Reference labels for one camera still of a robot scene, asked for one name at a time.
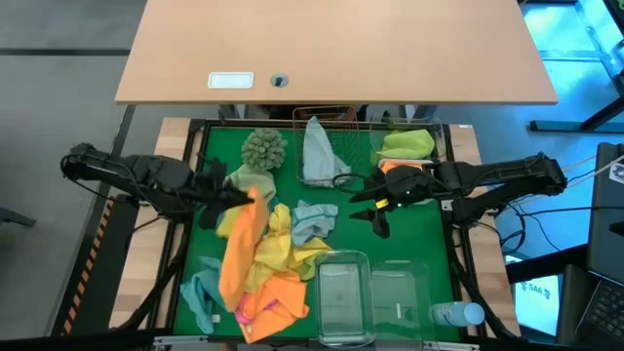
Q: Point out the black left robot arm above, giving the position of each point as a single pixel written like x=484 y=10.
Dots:
x=146 y=170

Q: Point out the black laptop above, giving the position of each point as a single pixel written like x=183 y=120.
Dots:
x=604 y=219

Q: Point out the orange microfiber towel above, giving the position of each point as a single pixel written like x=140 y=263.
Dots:
x=241 y=253
x=400 y=166
x=275 y=304

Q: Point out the white SA6 sign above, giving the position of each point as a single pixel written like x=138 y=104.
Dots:
x=536 y=302

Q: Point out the green artificial plant ball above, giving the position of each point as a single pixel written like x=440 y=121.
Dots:
x=263 y=148

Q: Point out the lime green microfiber towel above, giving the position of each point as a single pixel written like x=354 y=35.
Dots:
x=307 y=270
x=407 y=144

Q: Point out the silver metal bracket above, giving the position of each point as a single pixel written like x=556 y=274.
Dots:
x=180 y=340
x=451 y=346

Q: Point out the tan wooden desk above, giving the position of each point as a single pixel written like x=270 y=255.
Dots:
x=341 y=44

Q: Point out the light blue microfiber towel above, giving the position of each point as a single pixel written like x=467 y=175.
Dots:
x=319 y=156
x=312 y=222

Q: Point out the clear plastic water bottle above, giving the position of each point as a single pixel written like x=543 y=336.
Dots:
x=456 y=313

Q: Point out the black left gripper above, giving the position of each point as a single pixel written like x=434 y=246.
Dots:
x=212 y=183

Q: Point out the black desk leg frame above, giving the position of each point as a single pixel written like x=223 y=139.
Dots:
x=580 y=123

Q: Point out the sage green microfiber towel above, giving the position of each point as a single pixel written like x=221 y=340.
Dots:
x=253 y=178

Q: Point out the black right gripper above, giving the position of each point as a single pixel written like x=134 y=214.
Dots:
x=404 y=187

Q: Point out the black table frame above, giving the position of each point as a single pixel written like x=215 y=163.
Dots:
x=229 y=123

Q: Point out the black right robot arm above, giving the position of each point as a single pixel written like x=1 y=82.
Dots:
x=512 y=173

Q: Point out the black chair base leg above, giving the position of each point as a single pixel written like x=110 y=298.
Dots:
x=17 y=217

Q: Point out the white rectangular desk plate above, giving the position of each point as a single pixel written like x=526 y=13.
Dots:
x=230 y=80

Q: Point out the round grey desk grommet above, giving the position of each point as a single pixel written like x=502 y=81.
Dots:
x=279 y=80

